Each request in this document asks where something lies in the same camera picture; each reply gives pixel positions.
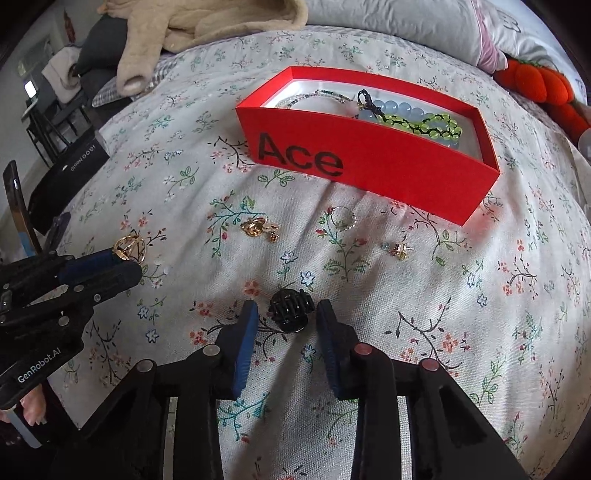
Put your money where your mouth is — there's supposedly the black cardboard box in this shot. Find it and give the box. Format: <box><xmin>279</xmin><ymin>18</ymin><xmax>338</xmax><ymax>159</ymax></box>
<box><xmin>28</xmin><ymin>128</ymin><xmax>109</xmax><ymax>235</ymax></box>

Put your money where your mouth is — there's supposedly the gold green gem brooch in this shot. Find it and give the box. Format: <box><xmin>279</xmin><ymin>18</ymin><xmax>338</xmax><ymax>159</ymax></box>
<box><xmin>112</xmin><ymin>234</ymin><xmax>146</xmax><ymax>264</ymax></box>

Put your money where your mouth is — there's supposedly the black metal chair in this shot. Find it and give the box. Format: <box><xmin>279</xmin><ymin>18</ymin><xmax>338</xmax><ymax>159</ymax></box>
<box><xmin>21</xmin><ymin>88</ymin><xmax>91</xmax><ymax>167</ymax></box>

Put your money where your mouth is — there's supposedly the grey quilted pillow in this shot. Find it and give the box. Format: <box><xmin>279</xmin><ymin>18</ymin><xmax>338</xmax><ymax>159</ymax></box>
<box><xmin>308</xmin><ymin>0</ymin><xmax>575</xmax><ymax>75</ymax></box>

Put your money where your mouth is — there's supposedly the gold dangling earring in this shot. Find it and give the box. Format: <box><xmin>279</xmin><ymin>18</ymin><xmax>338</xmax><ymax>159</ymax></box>
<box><xmin>242</xmin><ymin>217</ymin><xmax>280</xmax><ymax>243</ymax></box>

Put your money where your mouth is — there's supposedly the black hair claw clip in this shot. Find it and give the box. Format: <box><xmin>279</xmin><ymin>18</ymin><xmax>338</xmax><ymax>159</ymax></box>
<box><xmin>270</xmin><ymin>288</ymin><xmax>315</xmax><ymax>333</ymax></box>

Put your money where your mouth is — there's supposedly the person's left hand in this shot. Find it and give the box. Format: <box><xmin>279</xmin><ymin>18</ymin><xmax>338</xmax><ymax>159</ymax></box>
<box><xmin>20</xmin><ymin>385</ymin><xmax>47</xmax><ymax>426</ymax></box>

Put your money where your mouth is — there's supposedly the red Ace cardboard box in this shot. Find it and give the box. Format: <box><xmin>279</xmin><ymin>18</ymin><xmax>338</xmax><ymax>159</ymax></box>
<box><xmin>236</xmin><ymin>66</ymin><xmax>500</xmax><ymax>225</ymax></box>

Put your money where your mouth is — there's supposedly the light blue bead bracelet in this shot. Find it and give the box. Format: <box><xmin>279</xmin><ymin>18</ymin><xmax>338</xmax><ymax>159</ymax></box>
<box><xmin>355</xmin><ymin>98</ymin><xmax>463</xmax><ymax>150</ymax></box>

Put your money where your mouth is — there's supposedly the small gold stud earring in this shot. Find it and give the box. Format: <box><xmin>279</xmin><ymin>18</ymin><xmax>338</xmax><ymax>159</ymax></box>
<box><xmin>381</xmin><ymin>242</ymin><xmax>412</xmax><ymax>261</ymax></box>

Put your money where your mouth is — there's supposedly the silver pearl ring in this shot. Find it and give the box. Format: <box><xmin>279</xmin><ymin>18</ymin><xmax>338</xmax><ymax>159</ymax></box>
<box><xmin>327</xmin><ymin>205</ymin><xmax>358</xmax><ymax>231</ymax></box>

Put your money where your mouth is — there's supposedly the green bead black cord bracelet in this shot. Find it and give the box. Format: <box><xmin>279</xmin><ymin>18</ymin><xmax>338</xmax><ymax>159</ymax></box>
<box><xmin>355</xmin><ymin>89</ymin><xmax>464</xmax><ymax>140</ymax></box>

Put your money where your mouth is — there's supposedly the orange pumpkin plush toy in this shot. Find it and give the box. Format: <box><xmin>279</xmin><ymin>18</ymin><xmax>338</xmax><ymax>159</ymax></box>
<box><xmin>493</xmin><ymin>58</ymin><xmax>590</xmax><ymax>145</ymax></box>

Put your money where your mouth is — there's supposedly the dark grey cushion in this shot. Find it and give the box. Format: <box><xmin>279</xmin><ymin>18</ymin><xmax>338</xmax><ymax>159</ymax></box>
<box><xmin>74</xmin><ymin>15</ymin><xmax>127</xmax><ymax>100</ymax></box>

